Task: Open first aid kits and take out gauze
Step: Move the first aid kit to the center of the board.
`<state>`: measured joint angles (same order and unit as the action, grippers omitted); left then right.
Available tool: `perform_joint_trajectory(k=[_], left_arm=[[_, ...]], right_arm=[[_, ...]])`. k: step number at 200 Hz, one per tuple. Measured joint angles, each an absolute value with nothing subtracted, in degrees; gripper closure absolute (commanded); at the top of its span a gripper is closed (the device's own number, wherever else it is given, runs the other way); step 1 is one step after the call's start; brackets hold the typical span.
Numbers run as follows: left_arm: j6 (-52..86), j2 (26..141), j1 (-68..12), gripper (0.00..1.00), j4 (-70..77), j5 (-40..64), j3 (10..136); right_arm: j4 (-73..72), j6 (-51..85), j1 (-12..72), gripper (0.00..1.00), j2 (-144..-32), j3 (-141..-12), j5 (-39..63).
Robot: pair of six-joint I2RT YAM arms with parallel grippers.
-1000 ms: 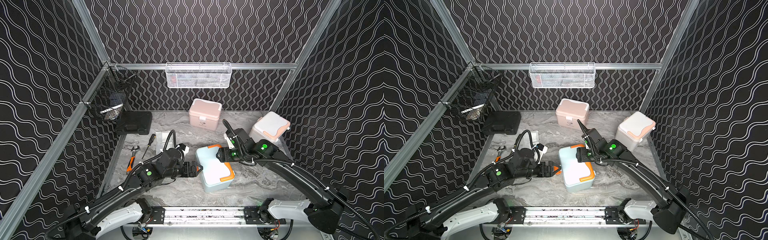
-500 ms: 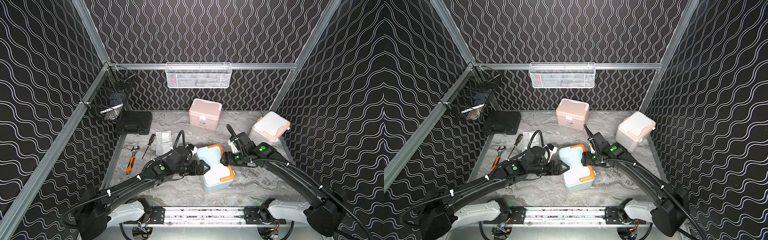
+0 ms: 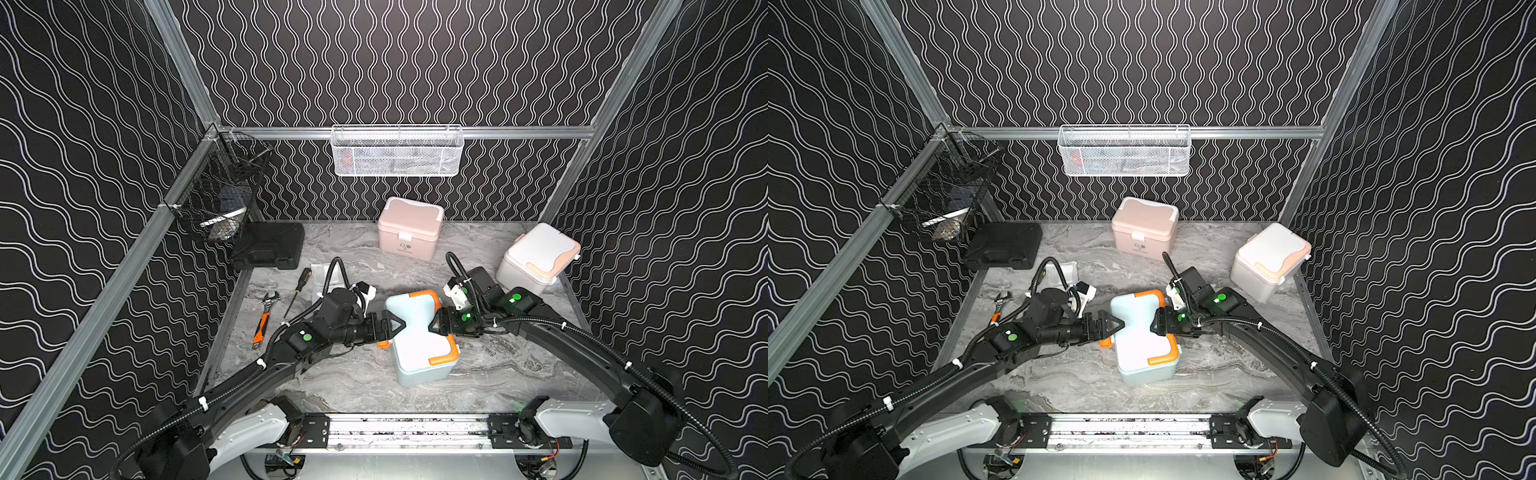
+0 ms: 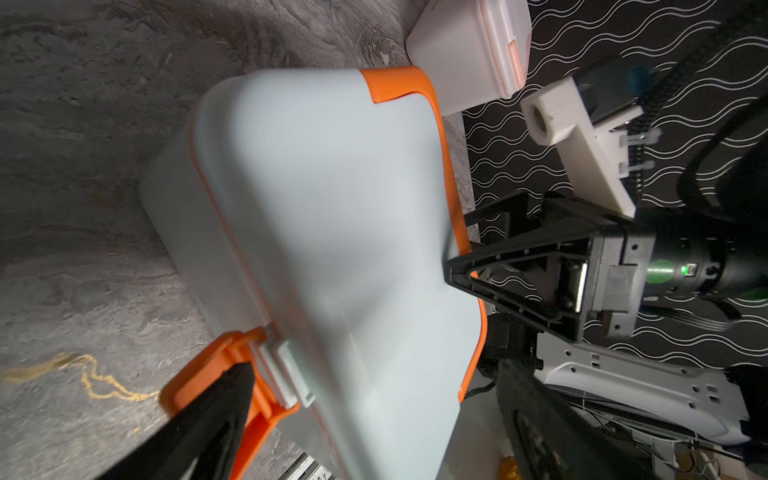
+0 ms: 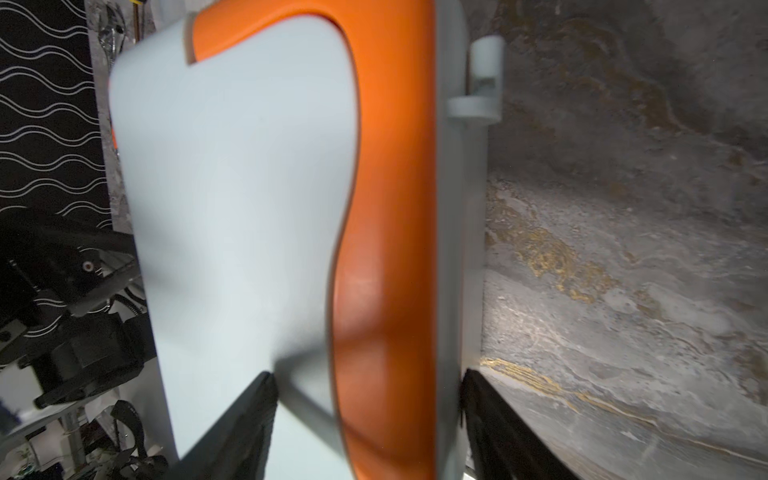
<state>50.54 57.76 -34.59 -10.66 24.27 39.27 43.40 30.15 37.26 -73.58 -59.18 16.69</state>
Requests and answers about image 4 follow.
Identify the blue orange first aid box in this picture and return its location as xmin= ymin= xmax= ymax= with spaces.
xmin=139 ymin=66 xmax=487 ymax=479

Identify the white pink first aid box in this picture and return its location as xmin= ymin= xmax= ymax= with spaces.
xmin=406 ymin=0 xmax=532 ymax=115

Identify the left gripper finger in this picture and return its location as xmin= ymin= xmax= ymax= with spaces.
xmin=100 ymin=363 xmax=255 ymax=479

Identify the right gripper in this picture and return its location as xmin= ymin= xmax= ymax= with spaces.
xmin=444 ymin=192 xmax=656 ymax=343

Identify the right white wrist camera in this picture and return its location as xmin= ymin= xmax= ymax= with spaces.
xmin=520 ymin=76 xmax=662 ymax=218

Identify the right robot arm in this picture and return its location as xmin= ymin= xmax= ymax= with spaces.
xmin=444 ymin=1 xmax=767 ymax=479

